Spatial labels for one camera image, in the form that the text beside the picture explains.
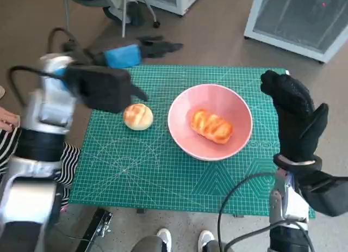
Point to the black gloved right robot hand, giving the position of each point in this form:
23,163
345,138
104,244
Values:
296,121

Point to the person's hand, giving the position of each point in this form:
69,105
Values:
8,120

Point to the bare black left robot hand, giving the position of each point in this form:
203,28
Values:
122,54

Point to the round toy bread bun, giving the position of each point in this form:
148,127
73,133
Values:
138,117

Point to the oblong braided toy bread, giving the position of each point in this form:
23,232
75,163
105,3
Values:
212,125

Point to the pink bowl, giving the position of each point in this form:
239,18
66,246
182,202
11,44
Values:
185,132

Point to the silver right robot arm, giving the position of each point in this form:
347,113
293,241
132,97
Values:
291,203

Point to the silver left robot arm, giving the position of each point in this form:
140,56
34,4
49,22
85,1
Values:
27,195

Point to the grey office chair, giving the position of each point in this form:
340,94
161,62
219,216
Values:
123,12

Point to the small white mesh cabinet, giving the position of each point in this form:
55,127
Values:
176,1

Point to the person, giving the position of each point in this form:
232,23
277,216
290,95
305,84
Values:
68,167

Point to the large white mesh cabinet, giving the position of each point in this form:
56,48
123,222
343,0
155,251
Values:
293,18

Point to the green cutting mat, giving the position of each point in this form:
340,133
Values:
136,167

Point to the person's leg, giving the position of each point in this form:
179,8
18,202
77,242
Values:
217,246
146,243

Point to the person's white shoe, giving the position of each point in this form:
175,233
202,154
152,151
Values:
164,239
205,239

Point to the dark table clamp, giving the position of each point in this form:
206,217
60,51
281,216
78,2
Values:
139,211

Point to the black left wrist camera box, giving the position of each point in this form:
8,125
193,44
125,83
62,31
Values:
100,88

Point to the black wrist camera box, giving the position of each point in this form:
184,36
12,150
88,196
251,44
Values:
100,88
326,192

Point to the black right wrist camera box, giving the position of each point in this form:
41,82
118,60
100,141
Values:
326,192

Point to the black metal stand frame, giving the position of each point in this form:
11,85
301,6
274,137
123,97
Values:
95,227

